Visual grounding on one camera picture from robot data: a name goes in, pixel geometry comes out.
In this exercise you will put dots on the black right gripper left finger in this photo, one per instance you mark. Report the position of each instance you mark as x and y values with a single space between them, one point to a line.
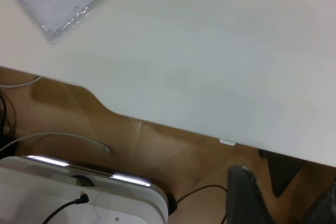
246 197

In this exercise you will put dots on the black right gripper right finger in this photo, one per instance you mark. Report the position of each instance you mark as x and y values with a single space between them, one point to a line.
324 209

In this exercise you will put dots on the black under-table bracket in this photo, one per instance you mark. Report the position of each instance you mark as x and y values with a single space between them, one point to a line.
283 169

